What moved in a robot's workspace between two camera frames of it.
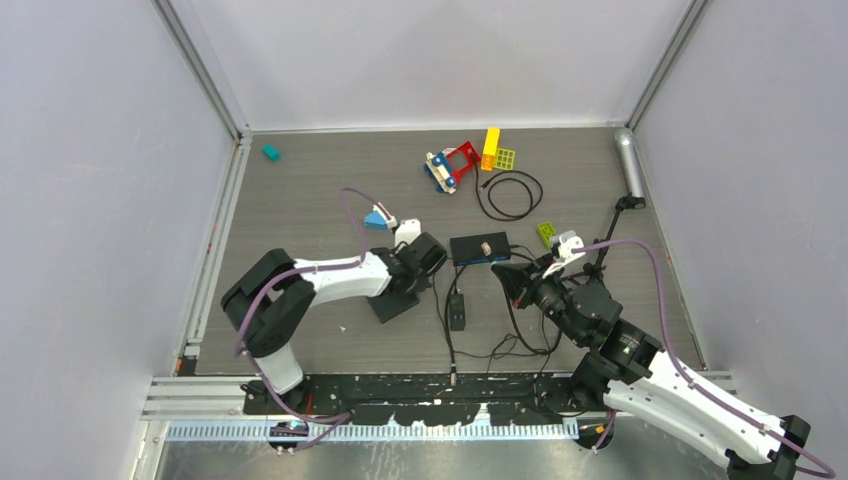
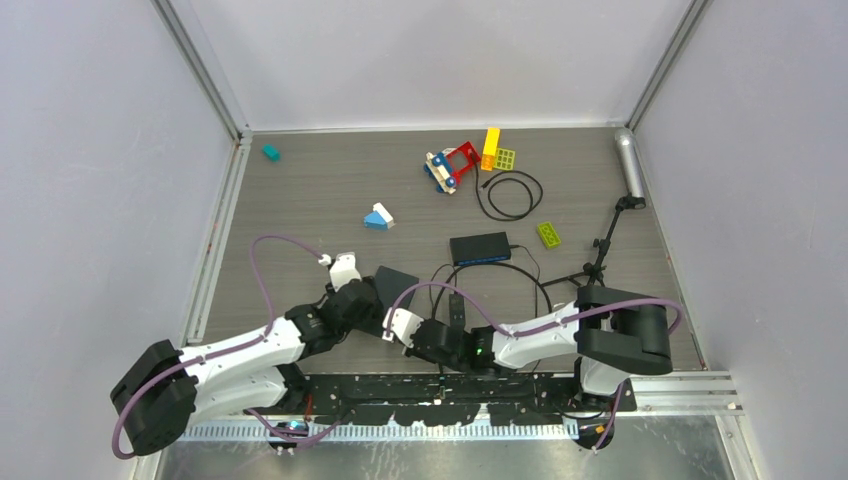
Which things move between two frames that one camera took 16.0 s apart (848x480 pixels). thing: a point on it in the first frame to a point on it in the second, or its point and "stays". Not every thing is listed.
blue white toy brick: x=380 y=218 stays
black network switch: x=467 y=250 stays
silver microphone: x=627 y=148 stays
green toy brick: x=546 y=231 stays
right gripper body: x=545 y=293 to x=421 y=352
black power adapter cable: x=513 y=319 to x=455 y=280
